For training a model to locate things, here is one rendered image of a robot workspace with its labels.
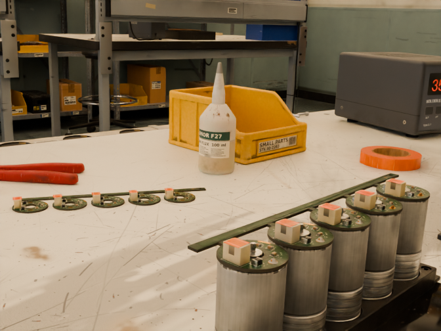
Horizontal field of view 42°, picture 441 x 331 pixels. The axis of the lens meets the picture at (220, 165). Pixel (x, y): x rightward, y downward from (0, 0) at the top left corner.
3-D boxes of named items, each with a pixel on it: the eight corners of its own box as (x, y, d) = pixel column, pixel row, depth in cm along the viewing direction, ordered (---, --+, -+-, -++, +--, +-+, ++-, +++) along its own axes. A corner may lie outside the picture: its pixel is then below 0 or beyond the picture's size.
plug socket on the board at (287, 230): (303, 239, 21) (304, 222, 21) (289, 245, 21) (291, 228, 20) (286, 233, 22) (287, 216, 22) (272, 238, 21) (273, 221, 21)
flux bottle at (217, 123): (191, 167, 54) (193, 60, 51) (220, 163, 56) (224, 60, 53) (210, 176, 51) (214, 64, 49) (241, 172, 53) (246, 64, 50)
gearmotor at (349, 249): (369, 326, 25) (381, 215, 24) (338, 347, 23) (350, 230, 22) (322, 305, 27) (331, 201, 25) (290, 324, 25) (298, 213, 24)
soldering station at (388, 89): (476, 134, 75) (487, 60, 73) (414, 141, 69) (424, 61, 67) (390, 115, 88) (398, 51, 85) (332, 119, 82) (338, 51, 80)
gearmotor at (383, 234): (399, 304, 27) (412, 201, 26) (373, 322, 25) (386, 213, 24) (353, 286, 29) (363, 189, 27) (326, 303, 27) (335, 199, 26)
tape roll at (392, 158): (389, 154, 62) (390, 143, 62) (433, 167, 57) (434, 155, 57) (347, 159, 59) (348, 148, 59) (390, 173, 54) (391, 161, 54)
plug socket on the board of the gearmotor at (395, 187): (407, 194, 27) (409, 180, 27) (398, 198, 26) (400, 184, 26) (392, 190, 28) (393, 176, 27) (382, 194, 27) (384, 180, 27)
